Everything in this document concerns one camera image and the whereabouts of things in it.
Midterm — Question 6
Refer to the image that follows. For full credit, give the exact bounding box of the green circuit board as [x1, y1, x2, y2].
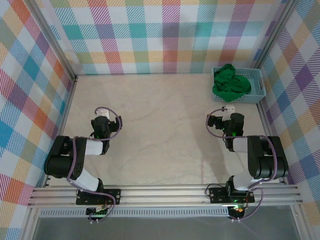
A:
[86, 206, 111, 217]

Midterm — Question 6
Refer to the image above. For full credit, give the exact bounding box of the green t-shirt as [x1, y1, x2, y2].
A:
[211, 63, 252, 103]

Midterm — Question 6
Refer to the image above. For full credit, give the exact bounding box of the circuit board with orange connector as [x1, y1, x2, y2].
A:
[228, 204, 245, 216]

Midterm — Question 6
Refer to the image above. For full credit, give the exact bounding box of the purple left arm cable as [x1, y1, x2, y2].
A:
[66, 106, 124, 224]

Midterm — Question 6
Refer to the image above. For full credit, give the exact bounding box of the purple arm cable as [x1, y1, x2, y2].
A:
[205, 107, 278, 222]
[66, 106, 124, 224]

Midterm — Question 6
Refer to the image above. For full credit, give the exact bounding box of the aluminium corner post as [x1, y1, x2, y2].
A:
[24, 0, 78, 81]
[253, 0, 300, 70]

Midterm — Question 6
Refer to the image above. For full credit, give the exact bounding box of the grey slotted cable duct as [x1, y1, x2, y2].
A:
[39, 208, 231, 218]

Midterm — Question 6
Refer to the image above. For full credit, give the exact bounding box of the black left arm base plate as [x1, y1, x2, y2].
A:
[75, 188, 122, 206]

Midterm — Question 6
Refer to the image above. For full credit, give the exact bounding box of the light blue plastic basket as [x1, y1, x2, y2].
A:
[211, 66, 267, 105]

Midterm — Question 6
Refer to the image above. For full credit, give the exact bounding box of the aluminium side rail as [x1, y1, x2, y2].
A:
[257, 101, 287, 185]
[43, 74, 78, 187]

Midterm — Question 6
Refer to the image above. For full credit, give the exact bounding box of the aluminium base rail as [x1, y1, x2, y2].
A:
[27, 184, 303, 208]

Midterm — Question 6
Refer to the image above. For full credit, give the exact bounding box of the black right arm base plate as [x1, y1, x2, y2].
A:
[208, 187, 256, 204]

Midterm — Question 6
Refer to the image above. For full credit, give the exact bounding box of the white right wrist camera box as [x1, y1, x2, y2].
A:
[223, 105, 237, 118]

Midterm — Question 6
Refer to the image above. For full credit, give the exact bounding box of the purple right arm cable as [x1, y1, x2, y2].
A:
[205, 107, 278, 222]

